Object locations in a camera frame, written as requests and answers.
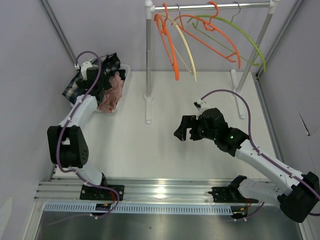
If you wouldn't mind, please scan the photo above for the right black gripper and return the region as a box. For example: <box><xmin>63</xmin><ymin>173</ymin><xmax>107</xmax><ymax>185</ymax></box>
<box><xmin>173</xmin><ymin>115</ymin><xmax>218</xmax><ymax>142</ymax></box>

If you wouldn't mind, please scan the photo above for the navy plaid skirt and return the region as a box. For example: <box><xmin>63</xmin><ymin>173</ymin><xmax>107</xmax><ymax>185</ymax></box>
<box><xmin>62</xmin><ymin>53</ymin><xmax>126</xmax><ymax>104</ymax></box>

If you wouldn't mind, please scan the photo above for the green hanger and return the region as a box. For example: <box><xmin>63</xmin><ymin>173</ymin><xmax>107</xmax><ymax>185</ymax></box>
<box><xmin>187</xmin><ymin>9</ymin><xmax>267</xmax><ymax>72</ymax></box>

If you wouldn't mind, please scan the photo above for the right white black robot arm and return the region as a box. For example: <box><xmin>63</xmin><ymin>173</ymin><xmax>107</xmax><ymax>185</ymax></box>
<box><xmin>173</xmin><ymin>108</ymin><xmax>320</xmax><ymax>223</ymax></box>

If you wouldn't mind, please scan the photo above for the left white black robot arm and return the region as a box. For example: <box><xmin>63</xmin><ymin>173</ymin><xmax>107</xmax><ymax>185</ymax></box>
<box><xmin>47</xmin><ymin>91</ymin><xmax>109</xmax><ymax>200</ymax></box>

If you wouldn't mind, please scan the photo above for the left orange hanger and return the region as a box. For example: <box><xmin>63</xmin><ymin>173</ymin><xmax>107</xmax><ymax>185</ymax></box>
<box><xmin>154</xmin><ymin>3</ymin><xmax>180</xmax><ymax>81</ymax></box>

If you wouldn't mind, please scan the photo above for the cream hanger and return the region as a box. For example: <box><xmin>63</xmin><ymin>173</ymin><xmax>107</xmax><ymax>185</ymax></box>
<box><xmin>168</xmin><ymin>14</ymin><xmax>198</xmax><ymax>83</ymax></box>

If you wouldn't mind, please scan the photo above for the pink garment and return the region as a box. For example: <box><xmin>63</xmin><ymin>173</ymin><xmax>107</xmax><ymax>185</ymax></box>
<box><xmin>97</xmin><ymin>71</ymin><xmax>125</xmax><ymax>113</ymax></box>

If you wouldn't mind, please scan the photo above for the white plastic basket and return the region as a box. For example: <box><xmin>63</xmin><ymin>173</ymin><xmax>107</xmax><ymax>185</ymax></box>
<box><xmin>71</xmin><ymin>63</ymin><xmax>129</xmax><ymax>114</ymax></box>

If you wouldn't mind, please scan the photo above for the silver clothes rack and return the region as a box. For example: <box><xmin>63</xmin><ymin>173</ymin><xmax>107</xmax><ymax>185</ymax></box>
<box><xmin>144</xmin><ymin>0</ymin><xmax>279</xmax><ymax>124</ymax></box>

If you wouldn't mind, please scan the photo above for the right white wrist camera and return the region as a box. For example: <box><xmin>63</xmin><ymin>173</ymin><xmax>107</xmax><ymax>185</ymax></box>
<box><xmin>193</xmin><ymin>98</ymin><xmax>208</xmax><ymax>111</ymax></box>

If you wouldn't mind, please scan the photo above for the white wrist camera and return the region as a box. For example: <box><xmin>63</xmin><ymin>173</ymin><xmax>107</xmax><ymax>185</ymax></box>
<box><xmin>74</xmin><ymin>61</ymin><xmax>93</xmax><ymax>81</ymax></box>
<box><xmin>193</xmin><ymin>98</ymin><xmax>208</xmax><ymax>111</ymax></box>

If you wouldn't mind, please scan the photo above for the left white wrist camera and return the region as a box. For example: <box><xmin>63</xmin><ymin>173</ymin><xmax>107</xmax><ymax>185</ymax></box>
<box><xmin>74</xmin><ymin>61</ymin><xmax>93</xmax><ymax>81</ymax></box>

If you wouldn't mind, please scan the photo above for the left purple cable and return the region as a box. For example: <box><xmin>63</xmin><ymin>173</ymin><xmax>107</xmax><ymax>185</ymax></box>
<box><xmin>48</xmin><ymin>50</ymin><xmax>120</xmax><ymax>226</ymax></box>

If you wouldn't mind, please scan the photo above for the purple cable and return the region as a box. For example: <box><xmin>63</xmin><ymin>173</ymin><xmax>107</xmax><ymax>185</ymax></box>
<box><xmin>201</xmin><ymin>89</ymin><xmax>320</xmax><ymax>217</ymax></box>
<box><xmin>48</xmin><ymin>50</ymin><xmax>120</xmax><ymax>226</ymax></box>

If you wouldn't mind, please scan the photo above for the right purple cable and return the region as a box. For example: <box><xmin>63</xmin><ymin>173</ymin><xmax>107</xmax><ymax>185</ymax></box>
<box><xmin>201</xmin><ymin>89</ymin><xmax>320</xmax><ymax>217</ymax></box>

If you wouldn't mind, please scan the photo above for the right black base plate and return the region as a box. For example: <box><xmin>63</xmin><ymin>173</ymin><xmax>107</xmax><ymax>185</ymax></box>
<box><xmin>207</xmin><ymin>186</ymin><xmax>259</xmax><ymax>204</ymax></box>

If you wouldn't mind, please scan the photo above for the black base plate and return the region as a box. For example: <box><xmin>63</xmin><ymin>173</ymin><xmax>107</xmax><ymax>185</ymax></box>
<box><xmin>207</xmin><ymin>186</ymin><xmax>259</xmax><ymax>204</ymax></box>
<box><xmin>79</xmin><ymin>185</ymin><xmax>125</xmax><ymax>201</ymax></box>

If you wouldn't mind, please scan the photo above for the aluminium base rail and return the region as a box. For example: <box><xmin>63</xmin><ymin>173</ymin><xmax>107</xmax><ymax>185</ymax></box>
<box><xmin>33</xmin><ymin>177</ymin><xmax>231</xmax><ymax>205</ymax></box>

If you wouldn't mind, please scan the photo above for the white slotted cable duct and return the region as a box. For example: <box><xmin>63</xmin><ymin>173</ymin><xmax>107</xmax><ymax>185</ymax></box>
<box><xmin>44</xmin><ymin>202</ymin><xmax>233</xmax><ymax>216</ymax></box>

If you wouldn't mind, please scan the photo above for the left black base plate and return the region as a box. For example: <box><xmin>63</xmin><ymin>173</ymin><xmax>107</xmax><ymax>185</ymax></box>
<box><xmin>79</xmin><ymin>185</ymin><xmax>125</xmax><ymax>201</ymax></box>

